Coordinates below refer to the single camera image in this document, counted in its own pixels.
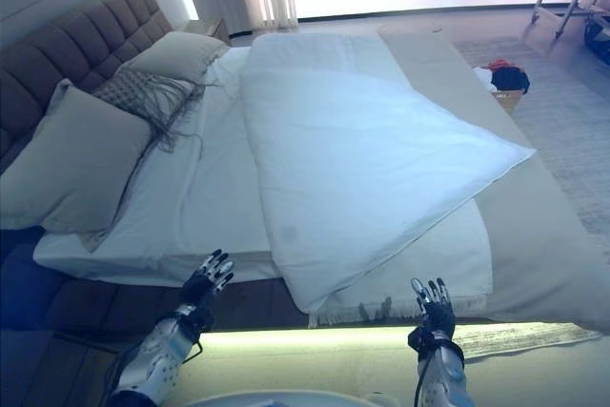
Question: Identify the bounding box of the large beige pillow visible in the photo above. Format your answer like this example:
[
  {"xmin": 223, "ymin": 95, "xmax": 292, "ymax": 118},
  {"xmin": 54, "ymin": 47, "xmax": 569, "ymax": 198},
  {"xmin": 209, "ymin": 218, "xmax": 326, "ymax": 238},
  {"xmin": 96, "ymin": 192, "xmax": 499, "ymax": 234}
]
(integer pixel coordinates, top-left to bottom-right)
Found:
[{"xmin": 0, "ymin": 78, "xmax": 153, "ymax": 254}]

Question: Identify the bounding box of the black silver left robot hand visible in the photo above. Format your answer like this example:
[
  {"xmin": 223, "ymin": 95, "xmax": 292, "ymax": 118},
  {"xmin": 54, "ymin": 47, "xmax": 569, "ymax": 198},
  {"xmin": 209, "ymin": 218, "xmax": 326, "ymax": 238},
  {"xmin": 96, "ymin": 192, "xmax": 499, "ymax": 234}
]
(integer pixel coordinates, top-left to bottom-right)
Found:
[{"xmin": 179, "ymin": 248, "xmax": 235, "ymax": 322}]

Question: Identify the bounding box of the beige bed runner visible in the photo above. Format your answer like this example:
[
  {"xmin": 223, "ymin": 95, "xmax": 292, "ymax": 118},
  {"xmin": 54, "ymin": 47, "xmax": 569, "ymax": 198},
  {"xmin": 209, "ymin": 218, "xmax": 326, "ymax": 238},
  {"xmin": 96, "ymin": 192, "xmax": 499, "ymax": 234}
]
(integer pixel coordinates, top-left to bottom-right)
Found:
[{"xmin": 378, "ymin": 20, "xmax": 610, "ymax": 332}]

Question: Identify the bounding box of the wooden bedside table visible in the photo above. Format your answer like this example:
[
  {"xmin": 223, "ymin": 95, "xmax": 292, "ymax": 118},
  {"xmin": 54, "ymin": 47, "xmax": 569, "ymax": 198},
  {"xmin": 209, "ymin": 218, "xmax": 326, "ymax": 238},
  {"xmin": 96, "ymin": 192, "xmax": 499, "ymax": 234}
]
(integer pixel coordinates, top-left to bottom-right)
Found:
[{"xmin": 183, "ymin": 17, "xmax": 230, "ymax": 41}]

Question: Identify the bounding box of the dark blue bag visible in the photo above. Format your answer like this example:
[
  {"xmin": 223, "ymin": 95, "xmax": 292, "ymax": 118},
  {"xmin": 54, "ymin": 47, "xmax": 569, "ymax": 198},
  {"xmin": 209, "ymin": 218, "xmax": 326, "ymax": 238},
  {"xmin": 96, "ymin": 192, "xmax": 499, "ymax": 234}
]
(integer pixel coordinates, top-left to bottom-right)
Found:
[{"xmin": 583, "ymin": 15, "xmax": 610, "ymax": 60}]

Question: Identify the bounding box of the light wooden box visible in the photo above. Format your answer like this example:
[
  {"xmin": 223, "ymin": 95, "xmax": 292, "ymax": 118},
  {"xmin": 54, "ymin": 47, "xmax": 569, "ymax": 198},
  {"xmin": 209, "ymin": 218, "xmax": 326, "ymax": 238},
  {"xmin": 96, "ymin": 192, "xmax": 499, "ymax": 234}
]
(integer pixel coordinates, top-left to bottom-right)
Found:
[{"xmin": 493, "ymin": 88, "xmax": 525, "ymax": 115}]

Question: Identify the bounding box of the cream fluffy rug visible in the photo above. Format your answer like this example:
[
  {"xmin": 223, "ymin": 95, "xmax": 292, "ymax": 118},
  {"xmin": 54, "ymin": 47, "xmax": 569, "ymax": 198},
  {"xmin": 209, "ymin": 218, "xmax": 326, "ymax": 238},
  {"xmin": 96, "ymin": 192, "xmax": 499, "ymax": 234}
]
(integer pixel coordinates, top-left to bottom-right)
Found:
[{"xmin": 452, "ymin": 320, "xmax": 606, "ymax": 363}]

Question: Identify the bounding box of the brown tufted headboard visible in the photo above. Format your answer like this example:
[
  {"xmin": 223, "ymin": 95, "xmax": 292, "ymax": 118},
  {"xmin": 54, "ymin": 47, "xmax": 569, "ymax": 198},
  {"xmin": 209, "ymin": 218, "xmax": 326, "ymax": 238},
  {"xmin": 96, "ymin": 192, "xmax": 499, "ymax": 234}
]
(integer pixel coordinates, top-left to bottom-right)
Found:
[{"xmin": 0, "ymin": 0, "xmax": 175, "ymax": 174}]

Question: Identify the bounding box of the dark glossy bedside table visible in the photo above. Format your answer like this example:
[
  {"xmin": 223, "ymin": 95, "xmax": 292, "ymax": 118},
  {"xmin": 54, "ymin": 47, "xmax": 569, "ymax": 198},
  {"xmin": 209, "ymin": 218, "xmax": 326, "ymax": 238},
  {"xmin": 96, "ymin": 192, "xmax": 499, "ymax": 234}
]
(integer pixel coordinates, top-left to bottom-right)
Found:
[{"xmin": 0, "ymin": 325, "xmax": 125, "ymax": 407}]

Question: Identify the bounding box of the black garment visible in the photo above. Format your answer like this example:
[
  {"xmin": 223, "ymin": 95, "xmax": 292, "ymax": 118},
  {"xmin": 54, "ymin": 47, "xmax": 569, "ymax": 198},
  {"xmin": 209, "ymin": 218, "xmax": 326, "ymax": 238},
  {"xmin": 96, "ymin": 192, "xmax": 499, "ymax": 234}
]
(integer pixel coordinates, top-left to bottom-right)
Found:
[{"xmin": 490, "ymin": 68, "xmax": 531, "ymax": 93}]

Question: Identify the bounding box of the white duvet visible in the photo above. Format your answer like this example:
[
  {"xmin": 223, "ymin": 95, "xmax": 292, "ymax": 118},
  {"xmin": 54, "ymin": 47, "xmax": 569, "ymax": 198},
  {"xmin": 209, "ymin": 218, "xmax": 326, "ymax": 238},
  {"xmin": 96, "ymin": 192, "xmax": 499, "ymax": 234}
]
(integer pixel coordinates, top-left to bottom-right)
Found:
[{"xmin": 237, "ymin": 33, "xmax": 538, "ymax": 327}]

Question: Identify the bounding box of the grey knitted fringed cushion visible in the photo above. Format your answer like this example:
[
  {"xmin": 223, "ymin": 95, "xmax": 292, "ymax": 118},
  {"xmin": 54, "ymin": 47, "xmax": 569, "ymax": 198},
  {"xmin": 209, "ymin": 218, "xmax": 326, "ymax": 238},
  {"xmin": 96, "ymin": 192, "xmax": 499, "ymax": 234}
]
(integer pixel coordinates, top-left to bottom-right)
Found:
[{"xmin": 92, "ymin": 68, "xmax": 225, "ymax": 155}]

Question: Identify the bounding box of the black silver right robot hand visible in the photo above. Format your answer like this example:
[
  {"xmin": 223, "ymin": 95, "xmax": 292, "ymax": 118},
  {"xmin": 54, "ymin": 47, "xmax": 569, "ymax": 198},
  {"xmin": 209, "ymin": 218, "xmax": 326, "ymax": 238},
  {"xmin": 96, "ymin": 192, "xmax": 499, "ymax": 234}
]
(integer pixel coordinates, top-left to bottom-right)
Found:
[{"xmin": 407, "ymin": 275, "xmax": 457, "ymax": 349}]

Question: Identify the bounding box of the small beige pillow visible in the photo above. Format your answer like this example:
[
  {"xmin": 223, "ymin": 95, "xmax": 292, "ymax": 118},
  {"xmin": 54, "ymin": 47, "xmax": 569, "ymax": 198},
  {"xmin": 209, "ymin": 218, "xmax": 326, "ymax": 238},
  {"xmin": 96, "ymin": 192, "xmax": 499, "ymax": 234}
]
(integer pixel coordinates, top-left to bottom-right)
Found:
[{"xmin": 124, "ymin": 30, "xmax": 230, "ymax": 84}]

